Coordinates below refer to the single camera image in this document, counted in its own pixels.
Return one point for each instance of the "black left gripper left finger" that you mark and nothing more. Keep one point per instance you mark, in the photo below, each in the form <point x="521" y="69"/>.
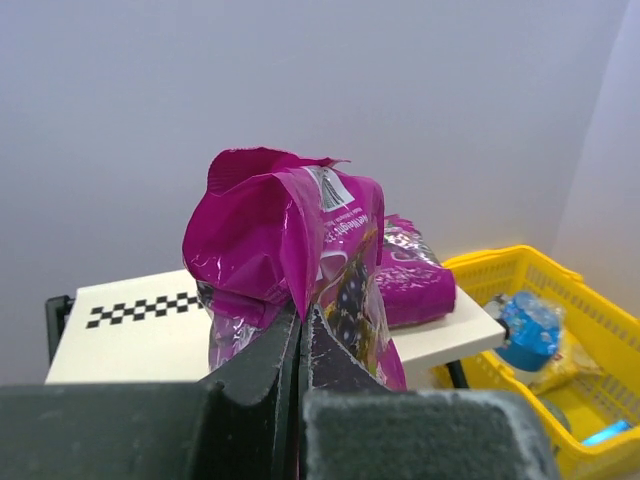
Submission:
<point x="239" y="422"/>

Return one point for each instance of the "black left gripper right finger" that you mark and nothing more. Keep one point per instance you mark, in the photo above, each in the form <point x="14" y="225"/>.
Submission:
<point x="353" y="427"/>

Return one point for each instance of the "magenta grape candy bag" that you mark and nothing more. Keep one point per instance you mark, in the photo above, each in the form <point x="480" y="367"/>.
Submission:
<point x="415" y="287"/>
<point x="275" y="229"/>

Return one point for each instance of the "white three-tier shelf rack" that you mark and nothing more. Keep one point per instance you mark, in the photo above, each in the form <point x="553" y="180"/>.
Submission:
<point x="152" y="328"/>

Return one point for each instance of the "white blue plastic bottle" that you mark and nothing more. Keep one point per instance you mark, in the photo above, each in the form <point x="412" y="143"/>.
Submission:
<point x="533" y="329"/>

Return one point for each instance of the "yellow chips bag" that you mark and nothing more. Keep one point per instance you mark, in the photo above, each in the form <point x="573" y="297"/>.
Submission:
<point x="570" y="362"/>

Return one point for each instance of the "yellow plastic shopping basket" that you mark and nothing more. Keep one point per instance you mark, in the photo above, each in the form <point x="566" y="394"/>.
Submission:
<point x="592" y="423"/>

